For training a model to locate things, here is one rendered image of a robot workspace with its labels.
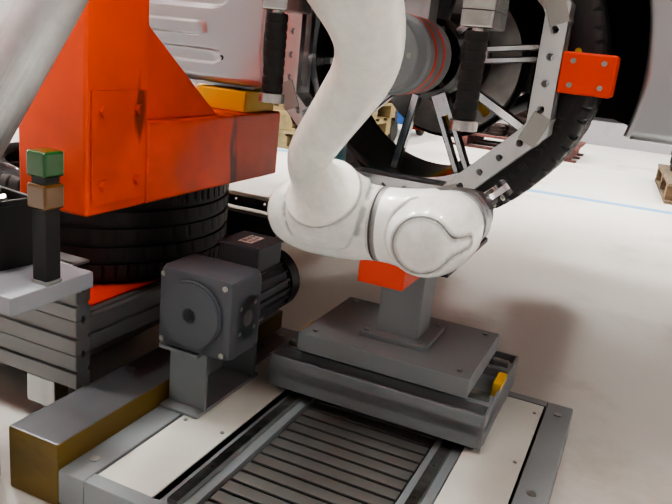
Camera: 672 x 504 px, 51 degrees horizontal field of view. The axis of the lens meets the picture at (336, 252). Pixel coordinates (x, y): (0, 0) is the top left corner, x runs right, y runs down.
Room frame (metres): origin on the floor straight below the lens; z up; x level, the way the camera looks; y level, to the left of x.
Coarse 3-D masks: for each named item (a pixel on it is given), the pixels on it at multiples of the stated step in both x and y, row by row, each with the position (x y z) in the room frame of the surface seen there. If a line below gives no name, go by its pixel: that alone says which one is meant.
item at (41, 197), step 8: (32, 184) 1.03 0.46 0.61; (40, 184) 1.03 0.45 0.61; (56, 184) 1.04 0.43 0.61; (32, 192) 1.03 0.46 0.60; (40, 192) 1.02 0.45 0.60; (48, 192) 1.02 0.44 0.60; (56, 192) 1.04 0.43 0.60; (32, 200) 1.03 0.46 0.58; (40, 200) 1.02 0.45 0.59; (48, 200) 1.02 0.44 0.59; (56, 200) 1.04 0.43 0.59; (40, 208) 1.02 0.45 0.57; (48, 208) 1.02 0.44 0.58; (56, 208) 1.04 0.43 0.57
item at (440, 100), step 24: (456, 24) 1.46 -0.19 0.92; (456, 48) 1.47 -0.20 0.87; (504, 48) 1.40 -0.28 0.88; (528, 48) 1.38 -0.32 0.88; (312, 72) 1.53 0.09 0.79; (456, 72) 1.47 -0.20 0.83; (432, 96) 1.44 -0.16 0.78; (480, 96) 1.41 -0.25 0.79; (408, 120) 1.46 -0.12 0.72; (504, 120) 1.39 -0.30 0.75; (360, 144) 1.53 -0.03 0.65; (384, 144) 1.63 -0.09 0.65; (456, 144) 1.42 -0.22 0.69; (384, 168) 1.46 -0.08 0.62; (408, 168) 1.52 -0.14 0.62; (432, 168) 1.56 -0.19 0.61; (456, 168) 1.42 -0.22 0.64
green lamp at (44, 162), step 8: (32, 152) 1.03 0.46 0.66; (40, 152) 1.02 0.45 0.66; (48, 152) 1.03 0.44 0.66; (56, 152) 1.04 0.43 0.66; (32, 160) 1.03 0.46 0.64; (40, 160) 1.02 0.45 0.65; (48, 160) 1.02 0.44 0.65; (56, 160) 1.04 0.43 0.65; (32, 168) 1.03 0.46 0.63; (40, 168) 1.02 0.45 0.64; (48, 168) 1.02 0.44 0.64; (56, 168) 1.04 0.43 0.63; (40, 176) 1.02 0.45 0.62; (48, 176) 1.02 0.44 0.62; (56, 176) 1.04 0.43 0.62
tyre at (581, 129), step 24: (576, 0) 1.33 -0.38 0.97; (600, 0) 1.33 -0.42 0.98; (576, 24) 1.33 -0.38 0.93; (600, 24) 1.32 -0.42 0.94; (576, 48) 1.32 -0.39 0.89; (600, 48) 1.31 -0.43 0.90; (312, 96) 1.53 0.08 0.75; (576, 96) 1.32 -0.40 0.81; (576, 120) 1.32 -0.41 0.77; (552, 144) 1.33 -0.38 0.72; (576, 144) 1.47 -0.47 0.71; (504, 168) 1.36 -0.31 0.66; (528, 168) 1.34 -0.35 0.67; (552, 168) 1.34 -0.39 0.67
